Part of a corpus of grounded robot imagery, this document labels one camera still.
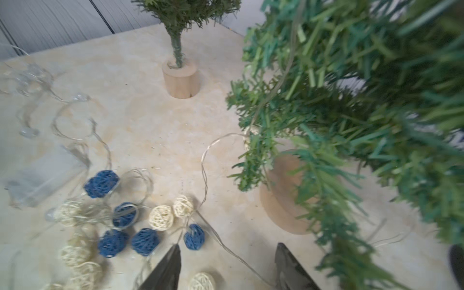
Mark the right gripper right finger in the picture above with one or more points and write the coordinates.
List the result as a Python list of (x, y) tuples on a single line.
[(290, 274)]

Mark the small christmas tree wooden base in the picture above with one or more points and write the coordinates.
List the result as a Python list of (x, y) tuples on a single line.
[(377, 82)]

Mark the clear battery box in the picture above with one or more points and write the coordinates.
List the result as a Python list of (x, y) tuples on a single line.
[(33, 184)]

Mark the left fern tree wooden base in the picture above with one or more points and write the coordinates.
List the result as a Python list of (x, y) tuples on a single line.
[(181, 75)]

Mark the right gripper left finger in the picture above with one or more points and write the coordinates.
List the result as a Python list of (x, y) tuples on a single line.
[(166, 274)]

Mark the beige table mat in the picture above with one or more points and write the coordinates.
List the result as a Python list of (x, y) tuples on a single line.
[(146, 128)]

